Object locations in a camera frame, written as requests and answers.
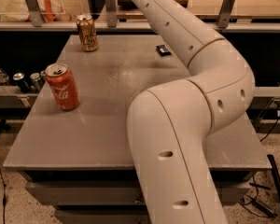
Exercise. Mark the left metal railing bracket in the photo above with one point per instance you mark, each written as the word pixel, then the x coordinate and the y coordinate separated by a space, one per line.
pixel 36 17

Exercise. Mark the dark blue rxbar wrapper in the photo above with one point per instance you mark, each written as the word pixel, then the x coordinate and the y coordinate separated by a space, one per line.
pixel 162 50

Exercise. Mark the dark blue soda can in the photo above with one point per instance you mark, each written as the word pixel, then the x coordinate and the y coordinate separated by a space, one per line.
pixel 21 82

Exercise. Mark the grey cabinet drawer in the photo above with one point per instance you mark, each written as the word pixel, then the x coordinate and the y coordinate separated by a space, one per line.
pixel 87 193
pixel 111 216

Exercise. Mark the orange white plastic bag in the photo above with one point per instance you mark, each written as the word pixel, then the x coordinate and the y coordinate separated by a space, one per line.
pixel 17 11

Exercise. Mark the black pole right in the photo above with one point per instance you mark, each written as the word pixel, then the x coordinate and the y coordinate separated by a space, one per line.
pixel 275 173

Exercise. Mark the gold lacroix can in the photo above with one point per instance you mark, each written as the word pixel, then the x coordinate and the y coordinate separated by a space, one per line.
pixel 87 32

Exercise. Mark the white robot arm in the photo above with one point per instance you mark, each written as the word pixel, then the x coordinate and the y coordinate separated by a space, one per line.
pixel 167 124

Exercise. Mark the grey upper cabinet drawer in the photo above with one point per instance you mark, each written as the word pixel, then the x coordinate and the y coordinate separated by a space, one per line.
pixel 87 193

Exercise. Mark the grey lower cabinet drawer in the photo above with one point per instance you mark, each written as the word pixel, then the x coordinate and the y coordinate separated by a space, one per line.
pixel 111 216

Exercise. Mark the middle metal railing bracket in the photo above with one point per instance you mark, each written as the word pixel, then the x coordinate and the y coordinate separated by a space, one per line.
pixel 111 14

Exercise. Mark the right metal railing bracket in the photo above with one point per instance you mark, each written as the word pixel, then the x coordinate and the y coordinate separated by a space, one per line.
pixel 224 14

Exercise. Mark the metal railing bracket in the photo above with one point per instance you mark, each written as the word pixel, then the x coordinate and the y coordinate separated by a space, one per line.
pixel 224 14
pixel 36 17
pixel 111 14

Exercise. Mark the green soda can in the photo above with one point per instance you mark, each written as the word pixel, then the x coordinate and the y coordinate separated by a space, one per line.
pixel 37 81

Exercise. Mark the red coca-cola can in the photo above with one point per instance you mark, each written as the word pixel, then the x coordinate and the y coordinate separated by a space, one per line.
pixel 61 81

